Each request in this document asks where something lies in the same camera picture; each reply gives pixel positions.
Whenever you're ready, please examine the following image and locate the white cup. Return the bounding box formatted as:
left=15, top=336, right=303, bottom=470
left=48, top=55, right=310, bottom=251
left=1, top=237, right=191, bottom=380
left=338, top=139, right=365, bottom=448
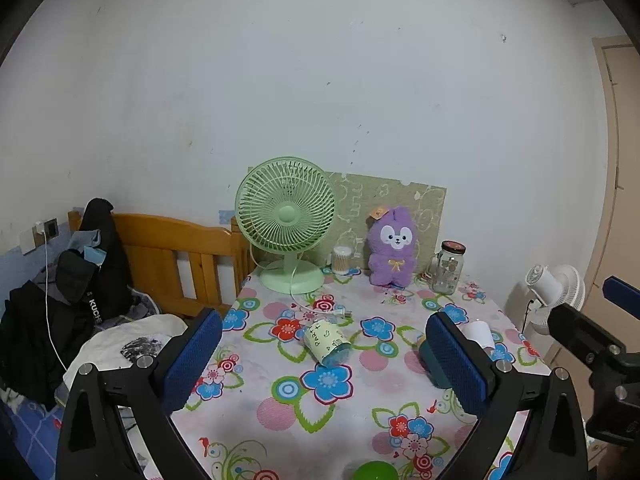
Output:
left=460, top=320, right=495, bottom=349

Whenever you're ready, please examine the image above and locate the black hanging jacket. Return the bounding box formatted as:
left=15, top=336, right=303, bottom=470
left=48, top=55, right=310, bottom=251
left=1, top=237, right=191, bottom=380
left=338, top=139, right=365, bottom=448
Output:
left=80, top=198, right=135, bottom=321

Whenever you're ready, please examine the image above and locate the cotton swab container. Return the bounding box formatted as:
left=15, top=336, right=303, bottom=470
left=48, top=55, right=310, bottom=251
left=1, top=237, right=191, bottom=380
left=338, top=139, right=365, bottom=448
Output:
left=332, top=246, right=354, bottom=275

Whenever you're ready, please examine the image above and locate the green ball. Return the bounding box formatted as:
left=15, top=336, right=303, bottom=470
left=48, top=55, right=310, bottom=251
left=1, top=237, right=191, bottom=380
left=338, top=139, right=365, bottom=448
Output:
left=352, top=461, right=401, bottom=480

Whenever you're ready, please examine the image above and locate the white standing fan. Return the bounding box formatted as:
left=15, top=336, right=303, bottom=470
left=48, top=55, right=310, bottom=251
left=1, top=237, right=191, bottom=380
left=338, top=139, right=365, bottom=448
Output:
left=522, top=264, right=586, bottom=336

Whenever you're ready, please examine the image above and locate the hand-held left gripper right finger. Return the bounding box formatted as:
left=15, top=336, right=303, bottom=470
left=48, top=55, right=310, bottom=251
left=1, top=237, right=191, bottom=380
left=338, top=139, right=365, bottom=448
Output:
left=425, top=310, right=587, bottom=480

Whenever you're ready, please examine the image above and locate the white charging cable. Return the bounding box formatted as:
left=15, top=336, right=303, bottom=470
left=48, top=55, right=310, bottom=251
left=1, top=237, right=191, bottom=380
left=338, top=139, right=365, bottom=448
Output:
left=32, top=221, right=69, bottom=372

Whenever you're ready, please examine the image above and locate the blue denim cloth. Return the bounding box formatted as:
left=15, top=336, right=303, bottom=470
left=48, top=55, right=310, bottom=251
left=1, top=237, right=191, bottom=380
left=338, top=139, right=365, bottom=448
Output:
left=67, top=230, right=108, bottom=266

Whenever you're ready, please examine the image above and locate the glass jar with dark lid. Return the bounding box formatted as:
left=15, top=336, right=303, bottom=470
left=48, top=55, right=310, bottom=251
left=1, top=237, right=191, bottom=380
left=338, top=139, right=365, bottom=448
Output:
left=431, top=241, right=467, bottom=295

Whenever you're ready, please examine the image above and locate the green desk fan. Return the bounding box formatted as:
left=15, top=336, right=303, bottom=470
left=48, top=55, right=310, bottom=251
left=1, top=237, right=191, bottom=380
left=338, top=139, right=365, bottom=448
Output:
left=235, top=156, right=337, bottom=295

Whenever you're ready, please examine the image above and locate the purple plush toy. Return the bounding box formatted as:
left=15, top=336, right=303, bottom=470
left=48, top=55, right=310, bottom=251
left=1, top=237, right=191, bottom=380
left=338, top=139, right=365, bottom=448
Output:
left=367, top=205, right=420, bottom=288

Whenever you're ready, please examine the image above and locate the black clothing pile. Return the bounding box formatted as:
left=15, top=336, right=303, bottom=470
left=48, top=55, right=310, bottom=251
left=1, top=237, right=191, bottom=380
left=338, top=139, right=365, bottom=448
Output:
left=0, top=280, right=98, bottom=407

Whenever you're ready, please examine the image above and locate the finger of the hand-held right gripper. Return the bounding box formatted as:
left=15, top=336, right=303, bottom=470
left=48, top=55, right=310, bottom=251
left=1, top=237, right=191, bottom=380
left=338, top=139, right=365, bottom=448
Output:
left=547, top=302, right=627, bottom=367
left=602, top=276, right=640, bottom=321

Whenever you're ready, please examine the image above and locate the white printed shirt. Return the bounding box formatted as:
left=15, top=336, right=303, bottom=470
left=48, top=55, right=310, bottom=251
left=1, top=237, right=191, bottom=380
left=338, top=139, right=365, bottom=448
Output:
left=65, top=314, right=189, bottom=387

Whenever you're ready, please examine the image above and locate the floral tablecloth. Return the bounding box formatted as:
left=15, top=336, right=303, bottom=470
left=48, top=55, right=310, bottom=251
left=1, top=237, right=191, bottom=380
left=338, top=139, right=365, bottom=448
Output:
left=142, top=265, right=556, bottom=480

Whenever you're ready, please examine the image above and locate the dark teal box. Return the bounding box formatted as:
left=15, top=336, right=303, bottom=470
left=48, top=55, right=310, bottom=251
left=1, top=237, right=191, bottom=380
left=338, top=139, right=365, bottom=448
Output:
left=417, top=337, right=451, bottom=390

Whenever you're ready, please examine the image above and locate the white fan power cable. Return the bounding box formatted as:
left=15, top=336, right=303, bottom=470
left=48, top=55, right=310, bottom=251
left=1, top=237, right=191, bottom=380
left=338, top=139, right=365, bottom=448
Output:
left=250, top=247, right=353, bottom=320

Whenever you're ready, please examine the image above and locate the beige door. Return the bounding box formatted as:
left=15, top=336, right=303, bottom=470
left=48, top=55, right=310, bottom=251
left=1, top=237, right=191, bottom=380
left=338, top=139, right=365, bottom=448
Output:
left=582, top=35, right=640, bottom=367

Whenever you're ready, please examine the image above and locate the pale printed paper cup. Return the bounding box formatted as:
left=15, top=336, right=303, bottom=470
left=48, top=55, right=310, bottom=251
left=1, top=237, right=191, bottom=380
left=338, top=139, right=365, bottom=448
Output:
left=303, top=322, right=352, bottom=367

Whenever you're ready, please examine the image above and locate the green patterned board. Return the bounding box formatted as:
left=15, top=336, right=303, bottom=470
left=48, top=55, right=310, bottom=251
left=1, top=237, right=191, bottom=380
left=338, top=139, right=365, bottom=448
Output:
left=248, top=166, right=447, bottom=273

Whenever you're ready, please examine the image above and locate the wooden bed headboard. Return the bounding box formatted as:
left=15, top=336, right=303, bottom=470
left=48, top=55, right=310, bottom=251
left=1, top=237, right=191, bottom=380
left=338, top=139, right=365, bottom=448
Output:
left=67, top=210, right=256, bottom=318

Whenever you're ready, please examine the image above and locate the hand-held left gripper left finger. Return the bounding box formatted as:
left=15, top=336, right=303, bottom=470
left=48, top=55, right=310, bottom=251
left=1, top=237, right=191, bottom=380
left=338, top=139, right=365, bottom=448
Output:
left=55, top=307, right=223, bottom=480

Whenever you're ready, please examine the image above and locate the blue checked bed sheet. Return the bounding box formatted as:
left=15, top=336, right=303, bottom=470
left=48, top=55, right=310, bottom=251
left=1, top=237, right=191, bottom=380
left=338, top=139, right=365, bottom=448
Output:
left=0, top=400, right=71, bottom=480

